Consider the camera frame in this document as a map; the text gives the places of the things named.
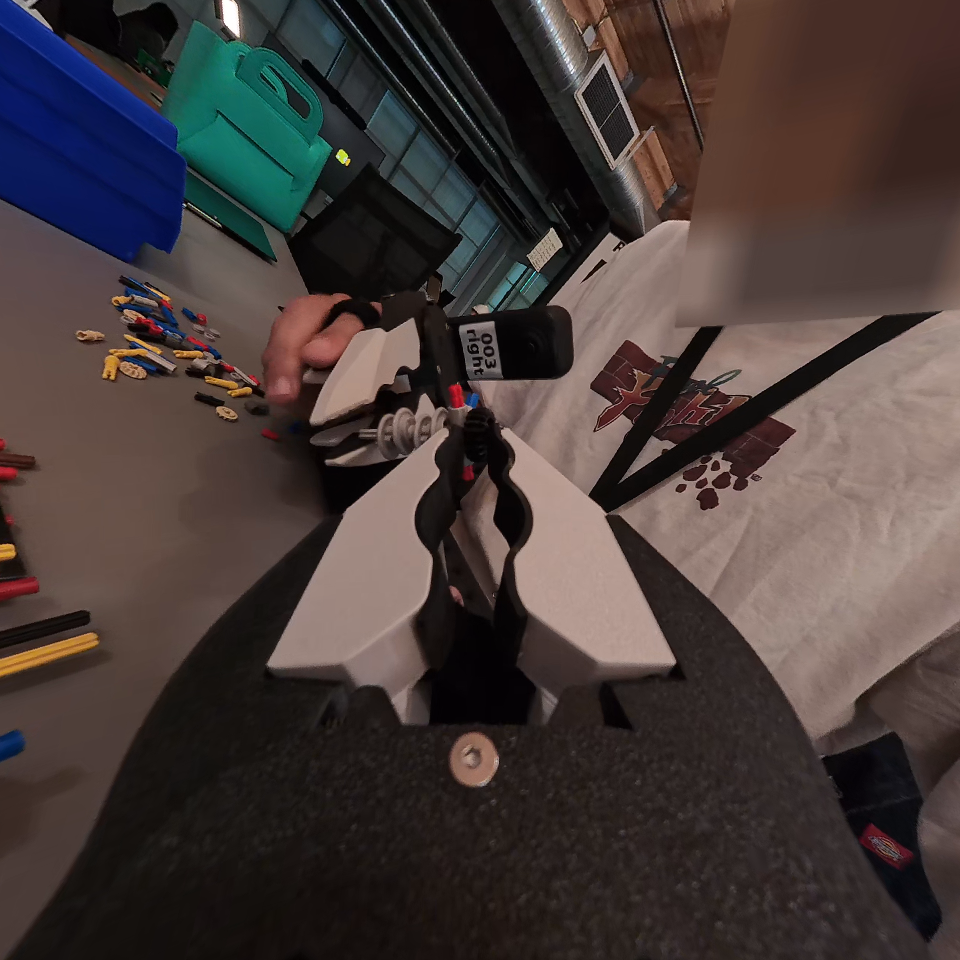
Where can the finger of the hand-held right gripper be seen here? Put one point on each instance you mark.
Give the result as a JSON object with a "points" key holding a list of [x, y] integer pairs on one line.
{"points": [[345, 435], [360, 367]]}

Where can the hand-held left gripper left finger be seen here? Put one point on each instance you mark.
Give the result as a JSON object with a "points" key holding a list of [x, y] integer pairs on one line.
{"points": [[352, 600]]}

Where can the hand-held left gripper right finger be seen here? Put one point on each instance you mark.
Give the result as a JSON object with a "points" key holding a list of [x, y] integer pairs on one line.
{"points": [[600, 600]]}

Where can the grey lego gear shaft assembly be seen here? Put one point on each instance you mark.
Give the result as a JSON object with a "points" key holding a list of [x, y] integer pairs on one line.
{"points": [[409, 431]]}

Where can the scattered lego pins and connectors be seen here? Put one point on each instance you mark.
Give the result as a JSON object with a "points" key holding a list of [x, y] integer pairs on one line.
{"points": [[154, 328]]}

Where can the yellow lego axle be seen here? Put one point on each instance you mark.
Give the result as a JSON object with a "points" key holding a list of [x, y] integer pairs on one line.
{"points": [[52, 654]]}

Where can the black lego axle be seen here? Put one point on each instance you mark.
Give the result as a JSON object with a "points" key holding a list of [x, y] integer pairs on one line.
{"points": [[45, 628]]}

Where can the brown lego axle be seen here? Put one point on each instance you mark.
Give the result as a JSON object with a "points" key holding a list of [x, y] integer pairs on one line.
{"points": [[19, 459]]}

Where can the red lego axle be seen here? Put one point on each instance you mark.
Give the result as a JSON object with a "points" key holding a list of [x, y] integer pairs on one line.
{"points": [[19, 588]]}

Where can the blue lego axle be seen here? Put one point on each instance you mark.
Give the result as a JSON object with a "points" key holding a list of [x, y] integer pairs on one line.
{"points": [[10, 745]]}

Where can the person's right hand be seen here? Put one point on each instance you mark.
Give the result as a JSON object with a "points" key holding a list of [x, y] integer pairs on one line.
{"points": [[292, 345]]}

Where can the black office chair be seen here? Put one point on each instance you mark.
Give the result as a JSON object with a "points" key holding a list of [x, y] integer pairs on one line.
{"points": [[367, 232]]}

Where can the white t-shirt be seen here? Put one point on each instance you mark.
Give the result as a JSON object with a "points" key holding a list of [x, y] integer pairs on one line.
{"points": [[825, 562]]}

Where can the teal tote bag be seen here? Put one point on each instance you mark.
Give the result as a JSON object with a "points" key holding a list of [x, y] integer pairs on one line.
{"points": [[247, 150]]}

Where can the white air vent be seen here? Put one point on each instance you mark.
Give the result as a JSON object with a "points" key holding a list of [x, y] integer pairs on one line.
{"points": [[606, 109]]}

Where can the dark denim pants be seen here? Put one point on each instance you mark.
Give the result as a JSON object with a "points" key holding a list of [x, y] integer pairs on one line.
{"points": [[877, 795]]}

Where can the blue plastic bin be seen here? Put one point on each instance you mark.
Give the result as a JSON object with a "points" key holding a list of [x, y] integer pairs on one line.
{"points": [[75, 150]]}

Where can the silver ventilation duct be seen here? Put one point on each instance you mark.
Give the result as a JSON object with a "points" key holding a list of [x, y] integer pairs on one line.
{"points": [[555, 90]]}

